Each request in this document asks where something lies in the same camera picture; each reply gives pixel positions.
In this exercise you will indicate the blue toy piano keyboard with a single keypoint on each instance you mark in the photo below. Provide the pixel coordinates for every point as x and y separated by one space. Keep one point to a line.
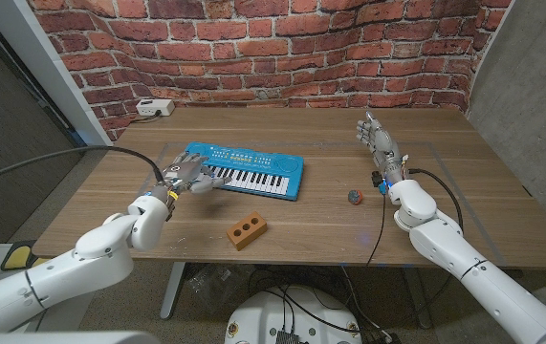
268 165

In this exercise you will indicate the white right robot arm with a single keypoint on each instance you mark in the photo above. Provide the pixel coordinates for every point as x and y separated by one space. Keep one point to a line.
444 243

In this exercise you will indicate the grey table leg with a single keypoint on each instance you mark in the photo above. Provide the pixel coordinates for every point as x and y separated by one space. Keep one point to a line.
418 296
172 291

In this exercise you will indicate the red brick print backdrop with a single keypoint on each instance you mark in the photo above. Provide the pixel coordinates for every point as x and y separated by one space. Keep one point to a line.
272 57

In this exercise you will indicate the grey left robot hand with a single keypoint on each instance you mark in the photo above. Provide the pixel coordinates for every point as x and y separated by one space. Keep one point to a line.
186 172

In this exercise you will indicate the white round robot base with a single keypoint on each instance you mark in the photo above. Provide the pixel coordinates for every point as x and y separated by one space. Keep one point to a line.
263 315

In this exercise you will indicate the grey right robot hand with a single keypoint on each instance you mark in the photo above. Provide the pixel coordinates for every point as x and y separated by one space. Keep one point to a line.
384 145

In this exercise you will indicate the orange brick block with holes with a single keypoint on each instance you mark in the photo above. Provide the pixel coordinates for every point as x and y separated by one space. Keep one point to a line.
248 229

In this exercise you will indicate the white backdrop frame panel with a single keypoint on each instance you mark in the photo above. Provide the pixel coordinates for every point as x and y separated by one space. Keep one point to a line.
38 57

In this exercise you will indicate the white power strip box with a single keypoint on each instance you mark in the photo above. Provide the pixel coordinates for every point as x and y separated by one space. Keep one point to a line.
155 106

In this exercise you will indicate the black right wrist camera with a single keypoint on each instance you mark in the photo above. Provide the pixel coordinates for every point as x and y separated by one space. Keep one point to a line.
376 179

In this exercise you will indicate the yellow black foot pedal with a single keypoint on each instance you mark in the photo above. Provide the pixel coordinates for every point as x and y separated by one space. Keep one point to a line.
16 255

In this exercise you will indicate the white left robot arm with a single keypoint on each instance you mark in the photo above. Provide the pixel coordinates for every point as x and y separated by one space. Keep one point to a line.
100 248

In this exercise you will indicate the clear plastic bag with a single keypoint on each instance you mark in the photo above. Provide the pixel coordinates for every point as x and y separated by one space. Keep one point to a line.
215 286

